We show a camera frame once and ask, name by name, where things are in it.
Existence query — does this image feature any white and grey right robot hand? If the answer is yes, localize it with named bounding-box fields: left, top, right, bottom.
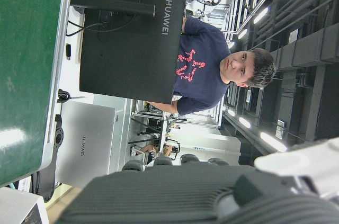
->
left=57, top=136, right=339, bottom=224

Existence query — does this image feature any seated background person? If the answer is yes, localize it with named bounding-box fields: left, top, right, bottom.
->
left=131, top=143, right=159, bottom=165

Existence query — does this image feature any white partition panel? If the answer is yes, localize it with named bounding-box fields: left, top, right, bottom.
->
left=169, top=126, right=242, bottom=163

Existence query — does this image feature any person in navy shirt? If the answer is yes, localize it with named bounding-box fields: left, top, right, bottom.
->
left=147, top=16, right=276, bottom=116

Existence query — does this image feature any black Huawei monitor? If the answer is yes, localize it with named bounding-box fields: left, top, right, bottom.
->
left=69, top=0, right=190, bottom=105

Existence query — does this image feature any white plastic box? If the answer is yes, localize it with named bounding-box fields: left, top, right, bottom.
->
left=0, top=186, right=50, bottom=224

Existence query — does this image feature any green conveyor belt with aluminium rails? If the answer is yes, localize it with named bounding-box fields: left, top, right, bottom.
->
left=0, top=0, right=75, bottom=189

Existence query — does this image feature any black metal bracket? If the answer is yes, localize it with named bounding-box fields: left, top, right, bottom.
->
left=31, top=114, right=65, bottom=203

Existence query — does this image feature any black cable loop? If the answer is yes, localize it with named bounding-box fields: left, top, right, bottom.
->
left=57, top=88, right=72, bottom=103

